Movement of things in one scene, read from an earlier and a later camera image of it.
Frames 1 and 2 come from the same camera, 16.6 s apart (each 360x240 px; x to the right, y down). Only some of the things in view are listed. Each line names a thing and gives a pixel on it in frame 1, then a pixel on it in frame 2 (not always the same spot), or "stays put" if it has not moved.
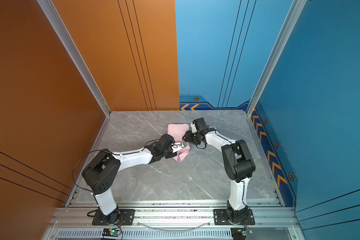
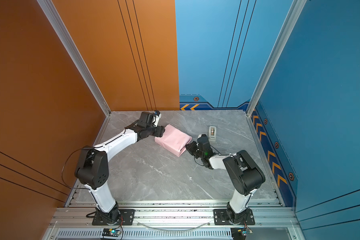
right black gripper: [188, 135] to [190, 149]
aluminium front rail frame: [172, 220] stays put
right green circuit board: [238, 233] stays put
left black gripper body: [169, 154] to [156, 131]
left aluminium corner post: [54, 18] stays put
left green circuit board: [111, 232] stays put
